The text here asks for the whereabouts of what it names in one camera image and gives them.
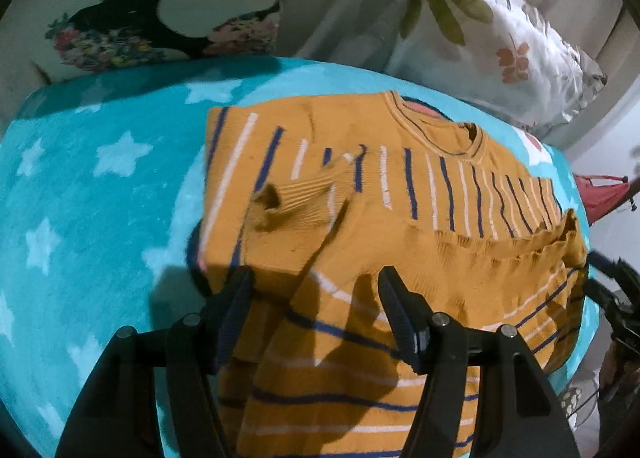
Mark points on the white leaf print pillow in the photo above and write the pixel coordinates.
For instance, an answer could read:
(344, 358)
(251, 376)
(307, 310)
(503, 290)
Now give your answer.
(492, 45)

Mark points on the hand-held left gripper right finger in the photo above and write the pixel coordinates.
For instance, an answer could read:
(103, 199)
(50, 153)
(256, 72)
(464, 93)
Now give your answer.
(398, 314)

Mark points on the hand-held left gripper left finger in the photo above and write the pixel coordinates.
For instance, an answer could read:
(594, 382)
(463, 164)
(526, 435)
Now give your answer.
(234, 314)

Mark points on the orange striped knit sweater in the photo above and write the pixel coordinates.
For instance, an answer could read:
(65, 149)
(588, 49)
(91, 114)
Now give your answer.
(420, 218)

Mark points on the turquoise star print blanket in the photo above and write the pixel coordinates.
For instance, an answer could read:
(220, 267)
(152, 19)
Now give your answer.
(90, 218)

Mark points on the red fabric bag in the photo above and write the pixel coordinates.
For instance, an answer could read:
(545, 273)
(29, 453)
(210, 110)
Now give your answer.
(602, 195)

